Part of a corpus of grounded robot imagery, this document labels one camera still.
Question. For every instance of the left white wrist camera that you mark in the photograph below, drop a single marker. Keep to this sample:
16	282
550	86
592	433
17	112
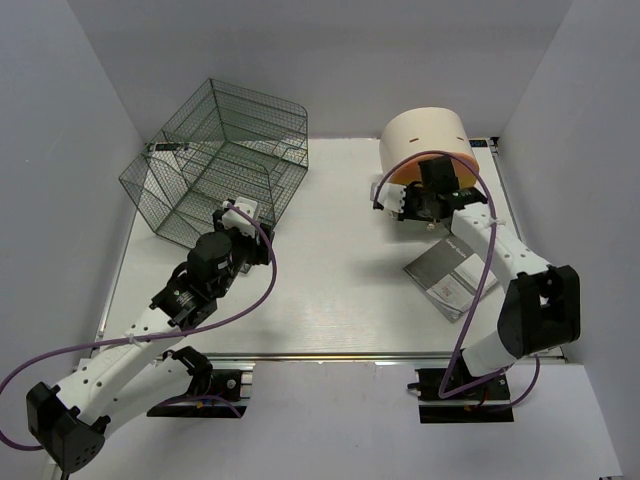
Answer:
241	214

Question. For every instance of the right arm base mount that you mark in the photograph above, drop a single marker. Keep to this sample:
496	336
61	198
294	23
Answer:
487	403

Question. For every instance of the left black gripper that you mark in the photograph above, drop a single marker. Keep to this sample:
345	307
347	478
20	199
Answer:
260	254

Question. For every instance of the grey setup guide booklet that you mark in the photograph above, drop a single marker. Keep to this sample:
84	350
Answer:
448	274

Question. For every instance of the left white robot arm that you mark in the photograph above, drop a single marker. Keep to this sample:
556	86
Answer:
144	368

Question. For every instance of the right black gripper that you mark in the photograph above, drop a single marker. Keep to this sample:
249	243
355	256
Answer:
407	213

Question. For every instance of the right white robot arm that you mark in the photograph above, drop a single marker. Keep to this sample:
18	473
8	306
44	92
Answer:
542	302

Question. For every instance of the cream round drawer box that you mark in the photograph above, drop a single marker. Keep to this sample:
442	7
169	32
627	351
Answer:
424	129

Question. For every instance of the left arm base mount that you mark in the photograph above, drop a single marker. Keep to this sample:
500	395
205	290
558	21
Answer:
214	391

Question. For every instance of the orange top drawer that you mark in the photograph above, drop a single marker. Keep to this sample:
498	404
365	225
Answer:
410	172

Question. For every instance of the green wire mesh organizer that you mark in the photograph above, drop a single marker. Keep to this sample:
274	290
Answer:
224	142

